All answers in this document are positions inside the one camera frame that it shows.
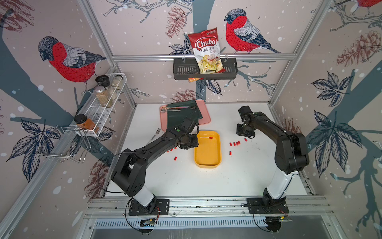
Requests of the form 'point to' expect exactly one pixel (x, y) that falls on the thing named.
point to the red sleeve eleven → (245, 139)
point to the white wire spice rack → (97, 113)
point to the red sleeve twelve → (234, 144)
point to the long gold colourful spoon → (164, 107)
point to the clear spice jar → (117, 82)
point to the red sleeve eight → (175, 158)
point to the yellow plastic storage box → (208, 154)
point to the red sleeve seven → (167, 151)
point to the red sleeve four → (211, 138)
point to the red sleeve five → (171, 150)
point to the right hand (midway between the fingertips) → (240, 132)
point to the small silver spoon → (164, 110)
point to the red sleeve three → (239, 142)
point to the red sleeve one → (231, 144)
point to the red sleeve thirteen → (237, 143)
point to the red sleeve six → (175, 148)
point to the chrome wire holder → (81, 159)
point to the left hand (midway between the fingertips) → (199, 141)
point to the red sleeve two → (230, 153)
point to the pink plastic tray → (205, 119)
